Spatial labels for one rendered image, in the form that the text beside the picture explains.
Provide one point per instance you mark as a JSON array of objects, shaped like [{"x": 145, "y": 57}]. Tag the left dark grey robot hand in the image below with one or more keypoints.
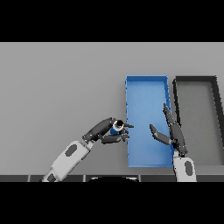
[{"x": 100, "y": 129}]

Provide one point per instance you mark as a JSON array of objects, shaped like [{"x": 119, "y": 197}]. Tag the right dark grey robot hand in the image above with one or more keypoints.
[{"x": 176, "y": 134}]

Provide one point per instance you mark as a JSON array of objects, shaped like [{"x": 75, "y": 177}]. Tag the blue pipe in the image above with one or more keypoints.
[{"x": 117, "y": 127}]

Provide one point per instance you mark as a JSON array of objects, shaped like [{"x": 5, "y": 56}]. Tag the right light grey robot arm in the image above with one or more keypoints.
[{"x": 185, "y": 169}]

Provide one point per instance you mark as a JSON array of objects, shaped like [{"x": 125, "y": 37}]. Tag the dark grey bin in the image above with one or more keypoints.
[{"x": 201, "y": 116}]

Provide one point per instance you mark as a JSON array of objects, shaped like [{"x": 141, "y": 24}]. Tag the blue bin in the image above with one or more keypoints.
[{"x": 147, "y": 121}]

